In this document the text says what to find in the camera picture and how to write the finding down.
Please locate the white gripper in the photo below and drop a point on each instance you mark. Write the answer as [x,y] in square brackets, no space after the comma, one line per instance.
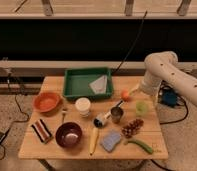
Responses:
[144,87]

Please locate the black and white brush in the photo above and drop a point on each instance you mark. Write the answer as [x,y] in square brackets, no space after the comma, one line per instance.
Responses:
[101,119]

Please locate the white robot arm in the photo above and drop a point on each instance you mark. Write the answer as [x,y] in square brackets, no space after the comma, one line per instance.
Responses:
[160,67]

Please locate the purple bowl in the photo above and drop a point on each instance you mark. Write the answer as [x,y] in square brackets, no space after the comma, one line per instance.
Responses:
[68,135]

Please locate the orange bowl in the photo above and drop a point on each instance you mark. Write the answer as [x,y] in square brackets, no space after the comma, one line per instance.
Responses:
[46,101]

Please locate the orange fruit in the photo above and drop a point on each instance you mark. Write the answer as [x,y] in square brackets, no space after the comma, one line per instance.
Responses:
[125,95]

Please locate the small green cup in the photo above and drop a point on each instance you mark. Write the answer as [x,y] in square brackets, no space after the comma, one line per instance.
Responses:
[141,108]

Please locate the metal cup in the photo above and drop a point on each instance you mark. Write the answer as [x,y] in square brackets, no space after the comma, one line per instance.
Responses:
[116,114]

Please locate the blue device on floor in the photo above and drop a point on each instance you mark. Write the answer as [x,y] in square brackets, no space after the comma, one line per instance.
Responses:
[169,98]

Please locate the bunch of red grapes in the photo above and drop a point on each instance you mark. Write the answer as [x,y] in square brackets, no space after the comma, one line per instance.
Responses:
[132,128]

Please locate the grey cloth in tray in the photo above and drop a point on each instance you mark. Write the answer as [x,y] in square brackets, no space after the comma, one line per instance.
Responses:
[99,85]

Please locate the wooden table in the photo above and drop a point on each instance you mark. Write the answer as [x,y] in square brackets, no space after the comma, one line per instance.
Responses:
[150,133]

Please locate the green pepper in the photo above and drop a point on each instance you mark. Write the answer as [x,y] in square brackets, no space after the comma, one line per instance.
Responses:
[143,145]

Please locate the white cup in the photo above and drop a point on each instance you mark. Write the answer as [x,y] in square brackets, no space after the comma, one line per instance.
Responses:
[83,106]

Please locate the blue sponge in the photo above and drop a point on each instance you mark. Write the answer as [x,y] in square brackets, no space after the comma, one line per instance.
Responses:
[109,141]

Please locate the green plastic tray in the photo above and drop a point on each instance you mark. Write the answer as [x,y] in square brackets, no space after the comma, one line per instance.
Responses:
[77,83]

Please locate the metal fork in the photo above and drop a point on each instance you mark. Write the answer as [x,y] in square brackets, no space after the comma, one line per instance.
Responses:
[64,112]

